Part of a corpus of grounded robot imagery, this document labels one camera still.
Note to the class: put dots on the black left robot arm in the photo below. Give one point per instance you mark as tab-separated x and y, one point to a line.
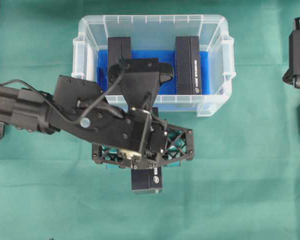
26	109

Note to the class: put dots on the clear plastic storage bin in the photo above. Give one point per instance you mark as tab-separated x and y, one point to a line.
153	36

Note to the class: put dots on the black realsense box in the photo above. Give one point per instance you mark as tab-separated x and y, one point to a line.
147	181
188	65
118	48

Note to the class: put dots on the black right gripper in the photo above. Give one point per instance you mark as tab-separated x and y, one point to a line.
292	75

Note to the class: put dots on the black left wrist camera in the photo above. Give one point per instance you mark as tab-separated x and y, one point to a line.
140	81

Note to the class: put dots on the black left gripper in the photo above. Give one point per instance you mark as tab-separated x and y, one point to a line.
118	137

